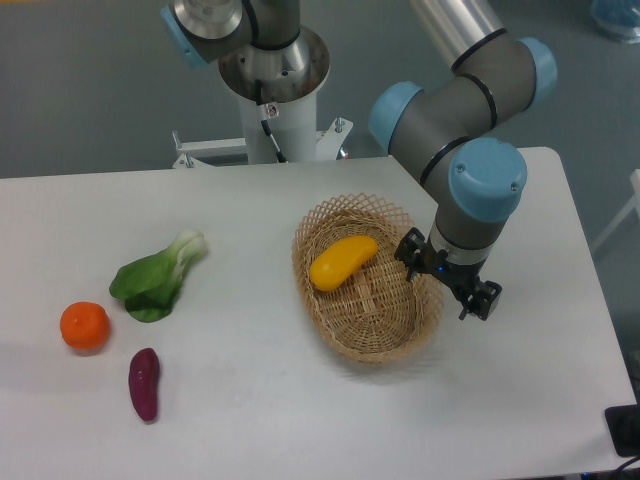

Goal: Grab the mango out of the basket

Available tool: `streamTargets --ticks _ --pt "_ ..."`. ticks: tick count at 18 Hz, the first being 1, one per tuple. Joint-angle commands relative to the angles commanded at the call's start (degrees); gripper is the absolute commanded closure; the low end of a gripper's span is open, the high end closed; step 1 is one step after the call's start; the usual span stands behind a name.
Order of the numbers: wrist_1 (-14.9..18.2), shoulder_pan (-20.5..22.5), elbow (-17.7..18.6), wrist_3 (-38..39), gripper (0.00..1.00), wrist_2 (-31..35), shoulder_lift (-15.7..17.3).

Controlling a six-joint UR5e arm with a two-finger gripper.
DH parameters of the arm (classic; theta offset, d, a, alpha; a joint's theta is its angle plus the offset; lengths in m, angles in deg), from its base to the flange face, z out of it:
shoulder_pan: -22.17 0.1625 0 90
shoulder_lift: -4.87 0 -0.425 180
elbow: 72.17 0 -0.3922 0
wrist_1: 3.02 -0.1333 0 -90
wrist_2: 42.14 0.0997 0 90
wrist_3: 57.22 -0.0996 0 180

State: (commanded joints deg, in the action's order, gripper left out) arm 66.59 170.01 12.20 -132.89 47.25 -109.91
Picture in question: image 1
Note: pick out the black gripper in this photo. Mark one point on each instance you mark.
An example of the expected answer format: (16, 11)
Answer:
(478, 298)

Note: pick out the yellow mango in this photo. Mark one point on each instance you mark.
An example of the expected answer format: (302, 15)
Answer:
(340, 261)

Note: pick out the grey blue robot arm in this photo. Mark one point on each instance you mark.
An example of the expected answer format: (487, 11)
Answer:
(441, 138)

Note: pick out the woven wicker basket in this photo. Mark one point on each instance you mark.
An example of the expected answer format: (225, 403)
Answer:
(376, 316)

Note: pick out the black device at table edge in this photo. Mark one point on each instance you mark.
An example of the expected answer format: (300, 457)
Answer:
(623, 425)

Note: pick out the green bok choy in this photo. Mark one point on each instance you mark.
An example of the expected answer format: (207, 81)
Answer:
(150, 286)

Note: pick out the blue object top right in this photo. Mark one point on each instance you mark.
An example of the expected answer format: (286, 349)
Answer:
(617, 18)

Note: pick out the purple sweet potato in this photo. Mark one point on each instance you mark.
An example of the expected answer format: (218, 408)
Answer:
(143, 382)

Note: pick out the orange tangerine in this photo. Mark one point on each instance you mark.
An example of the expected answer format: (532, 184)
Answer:
(85, 326)

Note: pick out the white frame at right edge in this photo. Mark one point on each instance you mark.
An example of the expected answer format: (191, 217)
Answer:
(628, 209)

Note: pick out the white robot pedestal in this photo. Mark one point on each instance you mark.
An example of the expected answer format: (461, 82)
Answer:
(276, 92)

